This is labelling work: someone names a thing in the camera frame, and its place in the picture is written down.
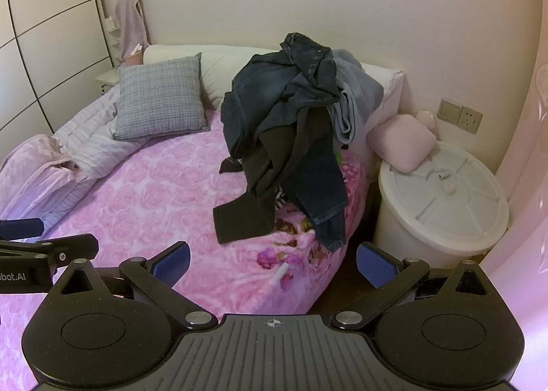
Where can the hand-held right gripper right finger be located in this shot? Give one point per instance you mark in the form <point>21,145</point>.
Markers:
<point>376,266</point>

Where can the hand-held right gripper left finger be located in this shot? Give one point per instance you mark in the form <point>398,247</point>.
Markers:
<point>173,266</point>

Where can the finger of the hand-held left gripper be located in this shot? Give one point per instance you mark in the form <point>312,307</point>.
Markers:
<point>21,229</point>
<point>72,247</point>

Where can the black pants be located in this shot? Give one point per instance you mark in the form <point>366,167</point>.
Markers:
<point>239,224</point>

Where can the pink rose print blanket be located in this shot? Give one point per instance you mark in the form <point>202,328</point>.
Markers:
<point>150,202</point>

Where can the white round lidded bin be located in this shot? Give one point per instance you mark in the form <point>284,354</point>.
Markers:
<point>436,202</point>

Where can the white blanket tag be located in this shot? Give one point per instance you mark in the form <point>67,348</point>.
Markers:
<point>280,274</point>

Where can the lilac striped duvet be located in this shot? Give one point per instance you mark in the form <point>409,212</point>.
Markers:
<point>98,147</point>

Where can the black white striped garment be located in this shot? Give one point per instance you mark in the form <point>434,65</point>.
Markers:
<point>280,200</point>

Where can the pink square cushion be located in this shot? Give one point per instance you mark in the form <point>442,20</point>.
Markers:
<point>400,142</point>

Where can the pink plush toy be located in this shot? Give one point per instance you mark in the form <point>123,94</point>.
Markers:
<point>427,119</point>

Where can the grey plaid pillow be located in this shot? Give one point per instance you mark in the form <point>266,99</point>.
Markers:
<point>162,95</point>

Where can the white nightstand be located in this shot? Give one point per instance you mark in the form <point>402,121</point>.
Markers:
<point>107,79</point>

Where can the white panelled wardrobe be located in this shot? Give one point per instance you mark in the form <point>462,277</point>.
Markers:
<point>43,53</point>

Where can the pink curtain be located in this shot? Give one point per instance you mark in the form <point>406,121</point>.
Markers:
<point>526,160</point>

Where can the dark blue jeans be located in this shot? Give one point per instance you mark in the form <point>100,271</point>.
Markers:
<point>265,87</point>

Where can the cream pillow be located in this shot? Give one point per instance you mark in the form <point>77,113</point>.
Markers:
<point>180,53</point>

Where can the white shelf rack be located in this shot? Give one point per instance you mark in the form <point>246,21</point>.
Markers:
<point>112,29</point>

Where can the pink hanging towel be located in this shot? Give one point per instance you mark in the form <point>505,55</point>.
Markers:
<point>130,18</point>

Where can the beige wall switch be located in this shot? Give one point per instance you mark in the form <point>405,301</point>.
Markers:
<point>448,108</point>

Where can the beige wall socket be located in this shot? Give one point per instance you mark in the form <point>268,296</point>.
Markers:
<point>470,119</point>

